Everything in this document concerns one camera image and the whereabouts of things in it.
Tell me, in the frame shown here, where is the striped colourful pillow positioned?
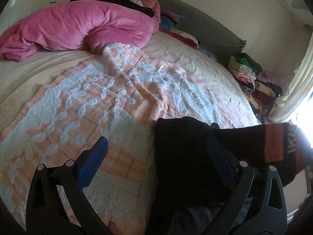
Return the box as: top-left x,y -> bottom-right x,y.
159,9 -> 185,30

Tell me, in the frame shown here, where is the pink fluffy blanket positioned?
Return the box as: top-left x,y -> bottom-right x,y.
1,0 -> 161,62

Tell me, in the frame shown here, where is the cream curtain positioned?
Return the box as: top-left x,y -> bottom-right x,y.
269,26 -> 312,123

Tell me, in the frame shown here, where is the pile of folded clothes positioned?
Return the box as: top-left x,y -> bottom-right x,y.
228,52 -> 283,117

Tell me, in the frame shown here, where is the black orange IKISS sweater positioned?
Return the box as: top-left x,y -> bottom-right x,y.
146,117 -> 312,234

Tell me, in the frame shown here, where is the peach white tufted bedspread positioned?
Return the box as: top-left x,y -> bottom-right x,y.
1,33 -> 257,234

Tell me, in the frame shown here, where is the grey upholstered headboard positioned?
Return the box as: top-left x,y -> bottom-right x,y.
157,0 -> 247,67

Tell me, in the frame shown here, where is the left hand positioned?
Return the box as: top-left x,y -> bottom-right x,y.
107,221 -> 123,235

